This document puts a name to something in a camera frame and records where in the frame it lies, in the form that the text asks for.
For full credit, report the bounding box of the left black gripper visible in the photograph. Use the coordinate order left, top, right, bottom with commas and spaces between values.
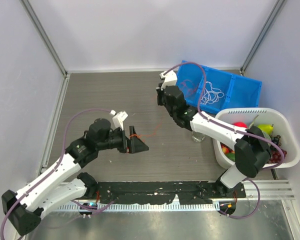
98, 125, 149, 153

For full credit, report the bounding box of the white string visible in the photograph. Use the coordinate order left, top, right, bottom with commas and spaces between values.
199, 81, 226, 106

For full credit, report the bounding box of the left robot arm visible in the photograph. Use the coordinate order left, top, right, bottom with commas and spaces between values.
1, 118, 149, 236

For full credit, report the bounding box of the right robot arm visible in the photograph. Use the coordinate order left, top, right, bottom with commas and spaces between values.
156, 83, 271, 198

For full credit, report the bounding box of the clear glass bottle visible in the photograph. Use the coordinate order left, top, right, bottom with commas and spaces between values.
191, 131, 206, 143

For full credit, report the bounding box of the blue three-compartment bin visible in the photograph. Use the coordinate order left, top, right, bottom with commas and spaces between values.
176, 64, 262, 114

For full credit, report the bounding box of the small peach fruit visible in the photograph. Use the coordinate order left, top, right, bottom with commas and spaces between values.
221, 146, 230, 155

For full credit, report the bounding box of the red apple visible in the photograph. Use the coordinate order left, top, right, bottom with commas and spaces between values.
233, 121, 248, 129

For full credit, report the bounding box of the green avocado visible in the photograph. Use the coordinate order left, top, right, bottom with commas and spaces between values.
225, 152, 236, 162

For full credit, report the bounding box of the white plastic basket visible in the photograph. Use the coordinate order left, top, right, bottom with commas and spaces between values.
215, 107, 300, 169

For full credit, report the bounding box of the green pear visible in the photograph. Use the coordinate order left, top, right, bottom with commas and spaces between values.
257, 124, 274, 135

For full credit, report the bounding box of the dark grapes bunch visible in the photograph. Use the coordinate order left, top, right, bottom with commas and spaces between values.
271, 135, 282, 147

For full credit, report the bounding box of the red grapes bunch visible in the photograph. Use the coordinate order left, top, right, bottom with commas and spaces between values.
267, 149, 282, 164

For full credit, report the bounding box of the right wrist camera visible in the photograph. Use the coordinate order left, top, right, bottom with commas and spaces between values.
158, 70, 178, 90

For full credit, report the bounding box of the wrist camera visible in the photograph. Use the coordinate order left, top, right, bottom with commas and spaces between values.
158, 70, 178, 90
109, 110, 128, 130

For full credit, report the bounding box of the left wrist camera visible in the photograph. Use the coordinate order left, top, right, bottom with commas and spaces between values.
109, 110, 128, 130

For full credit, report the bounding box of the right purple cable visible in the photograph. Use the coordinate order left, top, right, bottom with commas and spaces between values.
162, 62, 286, 221

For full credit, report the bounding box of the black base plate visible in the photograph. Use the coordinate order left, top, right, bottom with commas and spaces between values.
92, 181, 246, 205

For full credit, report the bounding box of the slotted cable duct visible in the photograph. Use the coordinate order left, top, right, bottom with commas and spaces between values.
54, 201, 220, 213

